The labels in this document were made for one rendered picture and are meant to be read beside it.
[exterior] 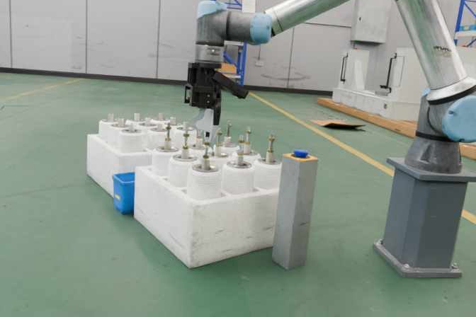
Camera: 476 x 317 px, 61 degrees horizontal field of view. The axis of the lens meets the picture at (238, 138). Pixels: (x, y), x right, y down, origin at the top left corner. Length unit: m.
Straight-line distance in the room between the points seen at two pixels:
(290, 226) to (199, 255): 0.26
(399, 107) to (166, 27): 4.43
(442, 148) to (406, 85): 3.21
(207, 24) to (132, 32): 6.40
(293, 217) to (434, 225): 0.40
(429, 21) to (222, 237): 0.75
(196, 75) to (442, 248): 0.84
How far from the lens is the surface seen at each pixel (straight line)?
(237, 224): 1.17
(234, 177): 1.17
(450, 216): 1.29
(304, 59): 7.75
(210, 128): 1.08
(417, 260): 1.29
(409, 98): 4.46
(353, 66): 5.68
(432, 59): 1.08
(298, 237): 1.16
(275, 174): 1.25
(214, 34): 1.06
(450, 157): 1.24
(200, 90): 1.06
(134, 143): 1.58
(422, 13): 1.07
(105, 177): 1.70
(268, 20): 1.05
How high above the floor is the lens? 0.56
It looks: 11 degrees down
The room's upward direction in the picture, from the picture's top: 5 degrees clockwise
